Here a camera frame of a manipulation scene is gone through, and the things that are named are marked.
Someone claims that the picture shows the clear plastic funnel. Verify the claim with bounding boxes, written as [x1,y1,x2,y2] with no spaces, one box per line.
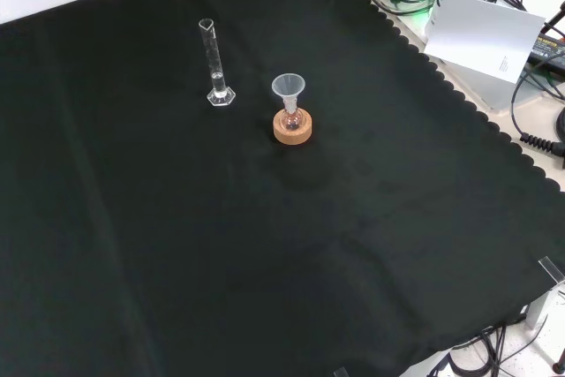
[270,73,306,109]

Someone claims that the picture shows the black power adapter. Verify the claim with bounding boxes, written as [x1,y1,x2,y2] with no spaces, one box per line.
[527,34,565,70]

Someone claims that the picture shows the pale board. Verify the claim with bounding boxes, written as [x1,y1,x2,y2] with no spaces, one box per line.
[424,0,546,85]

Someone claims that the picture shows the black coiled cable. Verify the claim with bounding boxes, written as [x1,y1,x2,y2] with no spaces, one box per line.
[510,63,565,157]

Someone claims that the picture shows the black cable bundle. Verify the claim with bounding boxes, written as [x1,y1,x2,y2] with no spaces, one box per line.
[423,323,553,377]

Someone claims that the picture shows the clear glass graduated cylinder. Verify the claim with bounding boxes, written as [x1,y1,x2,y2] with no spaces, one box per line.
[198,18,237,108]

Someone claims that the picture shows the small round-bottom glass flask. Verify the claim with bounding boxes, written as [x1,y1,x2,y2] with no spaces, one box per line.
[282,101,304,132]

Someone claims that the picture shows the black cloth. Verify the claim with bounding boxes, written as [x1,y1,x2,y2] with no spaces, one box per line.
[0,0,565,377]

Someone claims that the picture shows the white metal stand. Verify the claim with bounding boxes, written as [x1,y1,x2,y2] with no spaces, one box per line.
[524,282,565,354]

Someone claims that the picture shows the cork ring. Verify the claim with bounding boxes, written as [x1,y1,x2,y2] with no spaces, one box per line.
[272,109,314,146]

